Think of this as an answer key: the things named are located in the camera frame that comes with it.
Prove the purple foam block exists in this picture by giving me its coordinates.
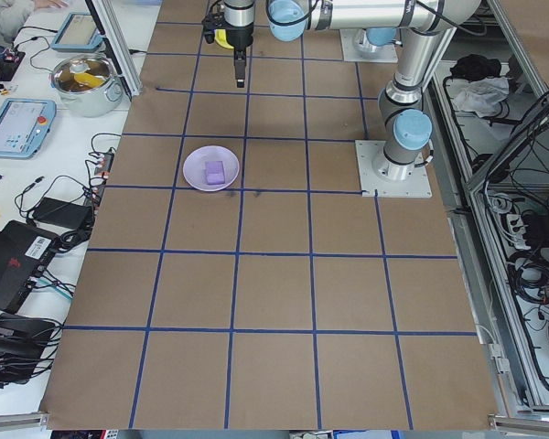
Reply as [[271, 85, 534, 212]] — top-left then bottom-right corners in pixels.
[[204, 159, 226, 186]]

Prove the grey sleeved person forearm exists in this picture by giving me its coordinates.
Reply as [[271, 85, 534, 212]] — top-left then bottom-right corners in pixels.
[[0, 0, 37, 46]]

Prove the yellow plate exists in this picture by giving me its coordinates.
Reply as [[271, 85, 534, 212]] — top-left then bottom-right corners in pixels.
[[212, 27, 235, 50]]

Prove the purple plate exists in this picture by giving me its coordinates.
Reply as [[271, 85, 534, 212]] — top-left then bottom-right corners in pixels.
[[182, 145, 242, 192]]

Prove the steel pot with lid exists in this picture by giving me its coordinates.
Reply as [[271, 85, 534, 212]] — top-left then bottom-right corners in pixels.
[[49, 53, 124, 119]]

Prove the light blue teach pendant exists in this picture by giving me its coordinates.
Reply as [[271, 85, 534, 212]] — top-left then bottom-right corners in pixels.
[[0, 98, 58, 161], [51, 12, 105, 52]]

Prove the hub strip with red plugs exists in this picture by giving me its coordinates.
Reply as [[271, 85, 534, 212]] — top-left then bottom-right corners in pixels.
[[85, 149, 116, 208]]

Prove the black power brick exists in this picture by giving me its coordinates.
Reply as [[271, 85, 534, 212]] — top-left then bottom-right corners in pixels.
[[30, 197, 94, 228]]

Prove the black cloth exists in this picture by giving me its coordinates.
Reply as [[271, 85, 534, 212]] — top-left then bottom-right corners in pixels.
[[449, 53, 503, 80]]

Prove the black electronics board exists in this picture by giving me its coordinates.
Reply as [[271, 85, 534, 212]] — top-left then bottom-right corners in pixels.
[[0, 48, 27, 82]]

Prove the white cloth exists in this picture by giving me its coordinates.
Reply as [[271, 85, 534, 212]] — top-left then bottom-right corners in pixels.
[[454, 75, 512, 116]]

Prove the white power strip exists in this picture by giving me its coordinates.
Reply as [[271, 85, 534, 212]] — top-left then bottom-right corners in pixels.
[[488, 195, 531, 251]]

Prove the black dock device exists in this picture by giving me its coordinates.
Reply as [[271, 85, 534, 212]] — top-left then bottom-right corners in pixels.
[[0, 314, 64, 389]]

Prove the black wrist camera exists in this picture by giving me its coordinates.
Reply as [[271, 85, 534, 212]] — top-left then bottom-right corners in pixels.
[[202, 9, 226, 46]]

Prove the white square base plate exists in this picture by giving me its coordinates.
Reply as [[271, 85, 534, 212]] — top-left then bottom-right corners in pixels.
[[339, 27, 400, 63], [354, 139, 434, 199]]

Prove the aluminium frame post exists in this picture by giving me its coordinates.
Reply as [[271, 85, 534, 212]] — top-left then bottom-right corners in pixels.
[[84, 0, 144, 97]]

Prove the V-shaped metal bar frame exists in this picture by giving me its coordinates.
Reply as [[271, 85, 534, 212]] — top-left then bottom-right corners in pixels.
[[427, 0, 549, 415]]

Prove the black cable coil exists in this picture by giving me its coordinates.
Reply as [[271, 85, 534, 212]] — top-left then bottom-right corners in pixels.
[[505, 244, 549, 305]]

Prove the aluminium rail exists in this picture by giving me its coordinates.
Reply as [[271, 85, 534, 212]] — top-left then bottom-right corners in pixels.
[[487, 412, 549, 434], [0, 411, 51, 434]]

